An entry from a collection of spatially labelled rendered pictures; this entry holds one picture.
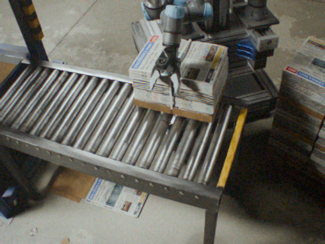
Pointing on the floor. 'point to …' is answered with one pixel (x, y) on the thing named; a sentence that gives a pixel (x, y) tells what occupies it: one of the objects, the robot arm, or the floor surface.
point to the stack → (306, 154)
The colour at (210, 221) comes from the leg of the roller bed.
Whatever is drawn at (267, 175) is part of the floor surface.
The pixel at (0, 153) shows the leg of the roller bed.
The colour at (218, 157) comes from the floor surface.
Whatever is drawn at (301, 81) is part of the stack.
